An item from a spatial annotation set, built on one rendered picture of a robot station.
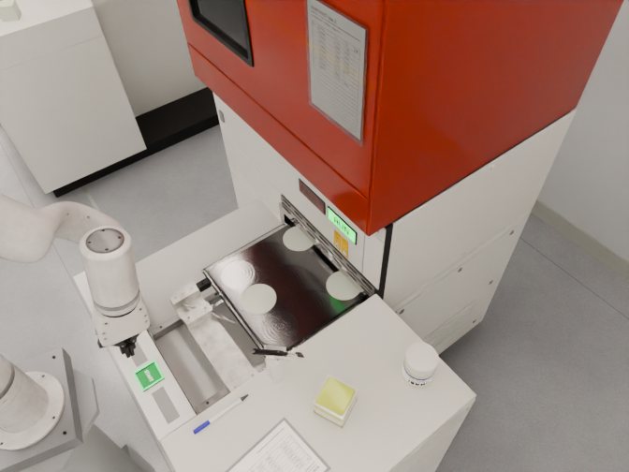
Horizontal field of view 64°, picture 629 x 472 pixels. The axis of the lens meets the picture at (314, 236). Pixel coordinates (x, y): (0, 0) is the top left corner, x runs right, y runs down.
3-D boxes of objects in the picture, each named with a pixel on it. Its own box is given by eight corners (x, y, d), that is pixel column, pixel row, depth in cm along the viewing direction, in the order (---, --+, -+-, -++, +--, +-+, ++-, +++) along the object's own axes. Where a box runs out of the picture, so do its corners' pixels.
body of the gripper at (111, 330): (135, 274, 100) (140, 309, 107) (82, 294, 94) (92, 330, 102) (151, 300, 96) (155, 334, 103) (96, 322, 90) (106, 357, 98)
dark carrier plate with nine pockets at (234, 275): (303, 217, 158) (303, 215, 157) (375, 289, 140) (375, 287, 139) (208, 272, 145) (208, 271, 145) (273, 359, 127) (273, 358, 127)
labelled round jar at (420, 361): (416, 355, 119) (422, 335, 112) (438, 376, 115) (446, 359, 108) (395, 372, 116) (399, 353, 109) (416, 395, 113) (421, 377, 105)
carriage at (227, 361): (196, 290, 146) (194, 285, 144) (264, 386, 127) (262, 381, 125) (171, 305, 143) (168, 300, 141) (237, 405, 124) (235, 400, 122)
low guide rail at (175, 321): (297, 249, 159) (296, 243, 157) (300, 253, 158) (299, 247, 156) (152, 335, 141) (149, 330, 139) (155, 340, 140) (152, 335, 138)
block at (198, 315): (209, 306, 139) (207, 300, 137) (214, 315, 138) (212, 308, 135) (183, 321, 137) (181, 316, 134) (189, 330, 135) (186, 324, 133)
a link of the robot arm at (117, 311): (130, 267, 98) (132, 276, 100) (84, 284, 94) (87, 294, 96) (148, 295, 94) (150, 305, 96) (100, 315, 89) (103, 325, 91)
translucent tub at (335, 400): (329, 386, 115) (328, 373, 110) (358, 401, 112) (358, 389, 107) (313, 414, 111) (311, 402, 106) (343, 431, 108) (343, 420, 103)
